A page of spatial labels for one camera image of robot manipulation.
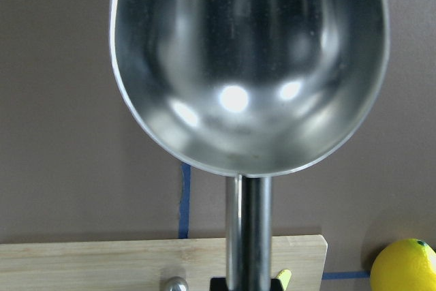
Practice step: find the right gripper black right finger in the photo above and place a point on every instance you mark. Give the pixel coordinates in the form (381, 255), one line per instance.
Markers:
(275, 285)

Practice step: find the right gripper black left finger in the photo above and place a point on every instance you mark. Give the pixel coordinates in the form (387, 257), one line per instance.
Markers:
(218, 284)

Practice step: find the metal ice scoop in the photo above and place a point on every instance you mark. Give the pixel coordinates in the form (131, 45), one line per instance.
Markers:
(249, 89)

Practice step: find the yellow plastic knife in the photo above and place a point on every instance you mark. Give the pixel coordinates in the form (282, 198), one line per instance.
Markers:
(284, 277)

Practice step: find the metal rod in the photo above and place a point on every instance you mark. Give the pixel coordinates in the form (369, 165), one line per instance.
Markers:
(176, 283)

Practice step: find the wooden cutting board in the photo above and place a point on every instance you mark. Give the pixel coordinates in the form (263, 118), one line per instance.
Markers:
(147, 265)

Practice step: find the whole yellow lemon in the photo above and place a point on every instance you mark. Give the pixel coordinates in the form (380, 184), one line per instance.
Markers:
(408, 264)

